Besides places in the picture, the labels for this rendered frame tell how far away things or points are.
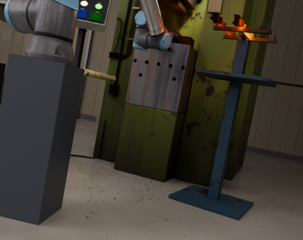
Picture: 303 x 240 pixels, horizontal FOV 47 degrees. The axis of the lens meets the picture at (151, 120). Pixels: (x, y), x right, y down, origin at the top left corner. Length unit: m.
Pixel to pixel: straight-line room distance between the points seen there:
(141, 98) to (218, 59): 0.59
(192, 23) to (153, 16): 1.02
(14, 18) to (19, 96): 0.35
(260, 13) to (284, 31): 2.85
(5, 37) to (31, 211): 5.29
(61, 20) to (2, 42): 5.15
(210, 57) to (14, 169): 1.57
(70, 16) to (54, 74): 0.24
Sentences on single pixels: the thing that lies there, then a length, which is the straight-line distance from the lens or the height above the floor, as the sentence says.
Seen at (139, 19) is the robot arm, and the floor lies 0.96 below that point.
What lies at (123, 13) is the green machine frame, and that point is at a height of 1.12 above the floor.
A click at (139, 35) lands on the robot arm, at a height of 0.87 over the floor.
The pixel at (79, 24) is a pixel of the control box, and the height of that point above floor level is 0.94.
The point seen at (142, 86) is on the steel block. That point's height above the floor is 0.60.
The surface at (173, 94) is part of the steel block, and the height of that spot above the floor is 0.59.
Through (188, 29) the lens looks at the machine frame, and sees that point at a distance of 2.92.
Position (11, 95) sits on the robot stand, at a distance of 1.38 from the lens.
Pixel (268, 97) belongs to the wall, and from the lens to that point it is 5.64.
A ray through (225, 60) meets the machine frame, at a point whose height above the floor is 0.87.
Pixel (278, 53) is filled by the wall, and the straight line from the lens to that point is 5.73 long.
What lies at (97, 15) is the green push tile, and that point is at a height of 1.01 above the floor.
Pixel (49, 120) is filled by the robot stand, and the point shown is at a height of 0.39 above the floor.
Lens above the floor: 0.53
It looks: 3 degrees down
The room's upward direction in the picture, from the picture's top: 10 degrees clockwise
